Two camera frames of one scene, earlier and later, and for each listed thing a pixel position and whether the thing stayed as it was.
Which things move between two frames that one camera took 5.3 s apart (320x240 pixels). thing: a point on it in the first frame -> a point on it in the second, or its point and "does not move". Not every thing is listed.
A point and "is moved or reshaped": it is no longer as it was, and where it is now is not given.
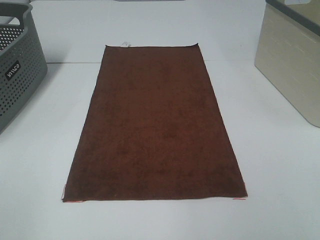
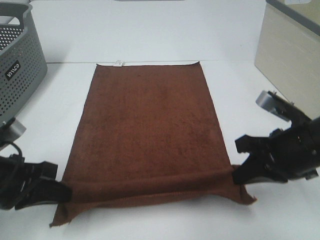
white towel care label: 125,44 -> 118,63
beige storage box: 288,53 does not move
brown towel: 153,129 is moved or reshaped
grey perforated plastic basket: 23,61 does not move
